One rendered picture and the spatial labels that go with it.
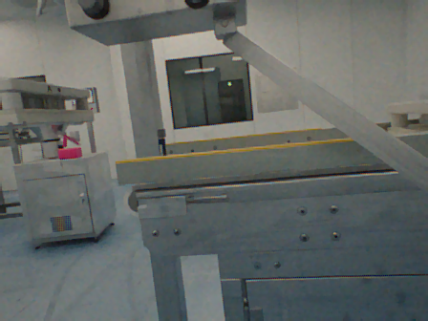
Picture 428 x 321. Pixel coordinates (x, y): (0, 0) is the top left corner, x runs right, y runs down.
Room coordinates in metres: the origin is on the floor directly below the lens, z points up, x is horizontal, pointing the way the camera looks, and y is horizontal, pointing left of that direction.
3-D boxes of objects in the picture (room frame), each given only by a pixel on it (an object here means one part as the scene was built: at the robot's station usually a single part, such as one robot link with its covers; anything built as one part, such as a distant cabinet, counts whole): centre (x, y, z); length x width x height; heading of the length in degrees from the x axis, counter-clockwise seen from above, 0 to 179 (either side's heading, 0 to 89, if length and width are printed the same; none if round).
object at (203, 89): (5.48, -0.15, 1.43); 1.38 x 0.01 x 1.16; 89
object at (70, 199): (2.96, 1.32, 0.38); 0.63 x 0.57 x 0.76; 89
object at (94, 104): (3.09, 1.11, 1.07); 0.23 x 0.10 x 0.62; 89
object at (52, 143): (3.01, 1.37, 0.95); 0.49 x 0.36 x 0.37; 89
